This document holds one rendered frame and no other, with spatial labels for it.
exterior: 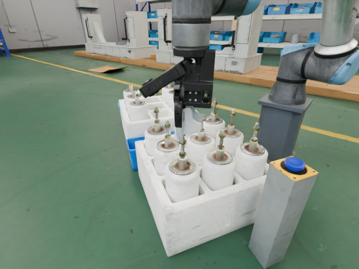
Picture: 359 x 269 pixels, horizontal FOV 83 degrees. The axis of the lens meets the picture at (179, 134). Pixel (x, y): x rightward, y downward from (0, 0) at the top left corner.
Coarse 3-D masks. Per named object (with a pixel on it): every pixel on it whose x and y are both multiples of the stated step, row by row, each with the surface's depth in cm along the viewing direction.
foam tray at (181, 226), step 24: (144, 144) 81; (144, 168) 70; (216, 192) 57; (240, 192) 58; (168, 216) 51; (192, 216) 54; (216, 216) 59; (240, 216) 64; (168, 240) 55; (192, 240) 59
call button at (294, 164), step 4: (288, 160) 45; (292, 160) 45; (296, 160) 45; (300, 160) 45; (288, 164) 44; (292, 164) 43; (296, 164) 43; (300, 164) 43; (304, 164) 43; (288, 168) 44; (292, 168) 43; (296, 168) 43; (300, 168) 43; (304, 168) 43
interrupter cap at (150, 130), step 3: (150, 126) 77; (153, 126) 77; (162, 126) 77; (147, 129) 75; (150, 129) 75; (153, 129) 75; (162, 129) 75; (165, 129) 75; (150, 132) 72; (153, 132) 72; (156, 132) 72; (159, 132) 72; (162, 132) 73; (165, 132) 73
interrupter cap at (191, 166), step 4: (172, 160) 57; (176, 160) 58; (188, 160) 58; (192, 160) 57; (172, 164) 56; (176, 164) 56; (188, 164) 56; (192, 164) 56; (172, 168) 54; (176, 168) 55; (188, 168) 55; (192, 168) 54; (172, 172) 53; (176, 172) 53; (180, 172) 53; (184, 172) 53; (188, 172) 53; (192, 172) 53
